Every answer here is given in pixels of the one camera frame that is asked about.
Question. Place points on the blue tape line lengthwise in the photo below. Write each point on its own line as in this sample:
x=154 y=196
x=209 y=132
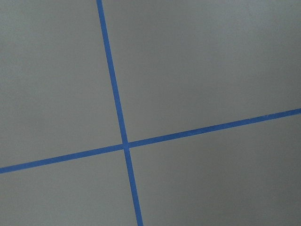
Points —
x=119 y=112

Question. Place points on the brown paper table cover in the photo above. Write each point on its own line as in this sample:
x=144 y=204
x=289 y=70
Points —
x=180 y=65

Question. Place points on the blue tape line crosswise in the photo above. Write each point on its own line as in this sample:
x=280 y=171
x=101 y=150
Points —
x=148 y=141

